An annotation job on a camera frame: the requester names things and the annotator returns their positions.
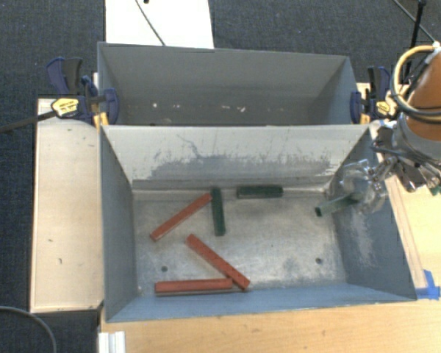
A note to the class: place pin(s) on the red-brown flat block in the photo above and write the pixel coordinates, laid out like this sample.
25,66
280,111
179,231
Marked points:
191,286
180,217
217,260

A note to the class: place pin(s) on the dark green block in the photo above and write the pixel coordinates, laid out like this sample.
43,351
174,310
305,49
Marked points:
259,192
334,206
218,212

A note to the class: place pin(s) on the grey metal bin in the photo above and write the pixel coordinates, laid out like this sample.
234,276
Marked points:
279,241

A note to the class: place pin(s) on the pale wood board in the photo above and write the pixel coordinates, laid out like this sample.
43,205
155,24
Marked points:
66,215

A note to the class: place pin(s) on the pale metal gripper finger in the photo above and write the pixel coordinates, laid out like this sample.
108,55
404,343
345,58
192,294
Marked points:
373,199
353,173

